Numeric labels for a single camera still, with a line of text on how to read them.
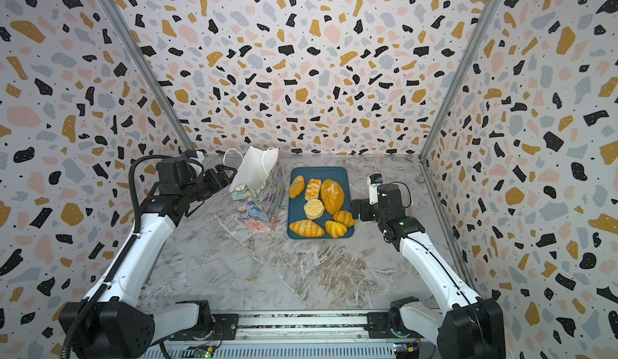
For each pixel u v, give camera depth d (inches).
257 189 30.0
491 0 29.5
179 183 22.9
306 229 36.1
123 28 30.7
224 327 28.8
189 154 26.9
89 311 14.3
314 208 38.1
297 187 41.5
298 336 28.8
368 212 28.8
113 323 14.7
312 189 40.6
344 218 37.0
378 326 28.8
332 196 39.4
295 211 39.5
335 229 35.3
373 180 28.3
